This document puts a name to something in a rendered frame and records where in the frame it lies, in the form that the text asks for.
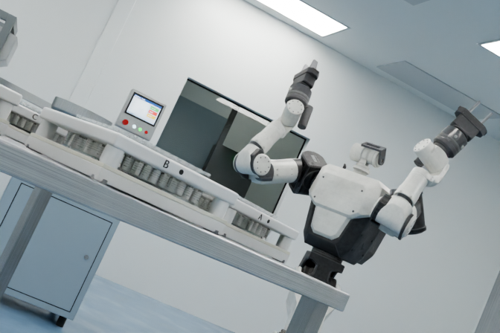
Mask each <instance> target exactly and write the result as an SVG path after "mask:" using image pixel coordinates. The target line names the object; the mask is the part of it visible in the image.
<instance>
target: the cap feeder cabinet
mask: <svg viewBox="0 0 500 333"><path fill-rule="evenodd" d="M34 187H35V186H34V185H32V184H29V183H27V182H24V181H21V180H19V179H17V178H14V177H12V176H11V178H10V180H9V182H8V184H7V186H6V188H5V190H4V192H3V194H2V196H1V198H0V256H1V254H2V252H3V250H4V248H5V246H6V244H7V242H8V240H9V238H10V236H11V234H12V232H13V230H14V228H15V226H16V223H17V221H18V220H19V217H20V216H21V214H22V211H23V210H24V208H25V205H26V204H27V202H28V199H29V198H30V196H31V193H32V192H33V189H34ZM119 223H120V221H119V220H117V219H114V218H112V217H110V216H107V215H104V214H102V213H99V212H98V211H95V210H92V209H90V208H87V207H85V206H83V205H81V204H78V203H75V202H73V201H70V200H68V199H66V198H63V197H61V196H58V195H56V194H52V196H51V198H50V200H49V202H48V204H47V206H46V208H45V211H44V213H43V214H42V217H41V219H40V220H39V223H38V225H37V226H36V229H35V231H34V232H33V235H32V237H31V240H30V241H29V243H28V246H27V247H26V249H25V252H24V253H23V255H22V258H21V259H20V261H19V264H18V265H17V267H16V270H15V272H14V274H13V276H12V278H11V280H10V282H9V284H8V286H7V288H6V290H5V292H4V294H7V295H9V296H12V297H15V298H17V299H19V300H22V301H25V302H26V303H30V304H32V305H35V306H37V307H40V308H43V309H45V310H47V311H50V312H52V313H55V314H58V315H59V318H58V320H57V322H56V325H57V326H59V327H63V326H64V324H65V322H66V320H67V318H68V319H70V320H74V318H75V316H76V314H77V311H78V309H79V307H80V305H81V303H82V301H83V298H84V297H85V295H86V292H87V291H88V289H89V286H90V284H91V282H92V280H93V278H94V276H95V274H96V272H97V269H98V267H99V265H100V263H101V261H102V259H103V256H104V254H105V252H106V250H107V248H108V246H109V244H110V242H111V240H112V237H113V236H114V234H115V231H116V230H117V227H118V225H119Z"/></svg>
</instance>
